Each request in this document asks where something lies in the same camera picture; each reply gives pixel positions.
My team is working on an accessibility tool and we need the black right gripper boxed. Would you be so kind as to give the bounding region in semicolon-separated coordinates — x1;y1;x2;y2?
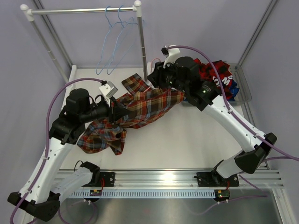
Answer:
147;58;188;94

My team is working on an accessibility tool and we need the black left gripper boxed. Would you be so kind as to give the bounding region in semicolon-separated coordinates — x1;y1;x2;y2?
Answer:
80;96;130;125

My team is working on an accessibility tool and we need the brown plaid shirt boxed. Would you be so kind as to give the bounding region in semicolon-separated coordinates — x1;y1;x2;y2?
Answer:
77;74;184;155

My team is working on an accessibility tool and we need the red black checked shirt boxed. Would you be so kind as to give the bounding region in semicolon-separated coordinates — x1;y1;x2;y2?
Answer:
194;58;239;101

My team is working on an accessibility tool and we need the light blue hanger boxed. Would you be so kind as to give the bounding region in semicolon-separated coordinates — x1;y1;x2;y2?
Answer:
107;5;139;75

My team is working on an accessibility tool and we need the blue hanger holding red shirt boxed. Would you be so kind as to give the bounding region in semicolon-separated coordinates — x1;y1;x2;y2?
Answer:
96;6;131;75

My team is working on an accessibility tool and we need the blue plaid shirt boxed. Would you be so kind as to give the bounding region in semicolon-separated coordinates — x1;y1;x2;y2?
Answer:
185;77;239;101

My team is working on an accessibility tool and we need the pink wire hanger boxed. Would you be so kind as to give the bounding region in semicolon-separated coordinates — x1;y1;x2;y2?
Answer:
143;57;161;92

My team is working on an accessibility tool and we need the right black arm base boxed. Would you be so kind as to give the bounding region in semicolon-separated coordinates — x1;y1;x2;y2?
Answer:
194;171;240;187

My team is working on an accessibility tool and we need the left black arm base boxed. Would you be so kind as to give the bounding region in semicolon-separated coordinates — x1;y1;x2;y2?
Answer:
83;172;115;187

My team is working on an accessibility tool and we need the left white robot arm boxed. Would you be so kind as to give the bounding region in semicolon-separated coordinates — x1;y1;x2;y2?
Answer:
7;84;128;222

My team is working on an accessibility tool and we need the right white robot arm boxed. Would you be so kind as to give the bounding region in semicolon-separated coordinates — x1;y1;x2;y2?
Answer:
148;56;277;186

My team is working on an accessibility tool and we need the clear grey plastic bin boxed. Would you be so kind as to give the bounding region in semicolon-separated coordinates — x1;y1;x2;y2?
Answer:
224;61;252;106

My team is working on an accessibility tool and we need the silver white clothes rack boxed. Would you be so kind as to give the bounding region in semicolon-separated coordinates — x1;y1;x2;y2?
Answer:
20;0;150;78

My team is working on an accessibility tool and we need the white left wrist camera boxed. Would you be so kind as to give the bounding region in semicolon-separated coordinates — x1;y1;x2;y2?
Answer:
99;81;118;107

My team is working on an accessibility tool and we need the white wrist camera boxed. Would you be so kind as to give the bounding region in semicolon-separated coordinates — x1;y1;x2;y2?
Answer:
99;81;118;107
161;45;180;68

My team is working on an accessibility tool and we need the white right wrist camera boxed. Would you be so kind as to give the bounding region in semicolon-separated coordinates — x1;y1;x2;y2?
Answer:
161;45;180;68

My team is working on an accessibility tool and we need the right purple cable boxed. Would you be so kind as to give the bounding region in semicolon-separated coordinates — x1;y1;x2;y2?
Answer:
163;45;299;161

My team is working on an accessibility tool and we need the purple cable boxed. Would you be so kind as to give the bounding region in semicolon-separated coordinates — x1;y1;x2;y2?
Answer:
163;45;299;161
9;77;108;224

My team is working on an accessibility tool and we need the white slotted cable duct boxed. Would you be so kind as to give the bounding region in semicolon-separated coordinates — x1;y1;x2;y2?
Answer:
69;189;215;199

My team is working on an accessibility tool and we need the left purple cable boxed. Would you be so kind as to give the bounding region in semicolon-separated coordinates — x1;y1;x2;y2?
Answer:
9;77;108;224

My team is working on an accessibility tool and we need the aluminium mounting rail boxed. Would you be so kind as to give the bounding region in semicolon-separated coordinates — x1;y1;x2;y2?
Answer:
102;169;284;189

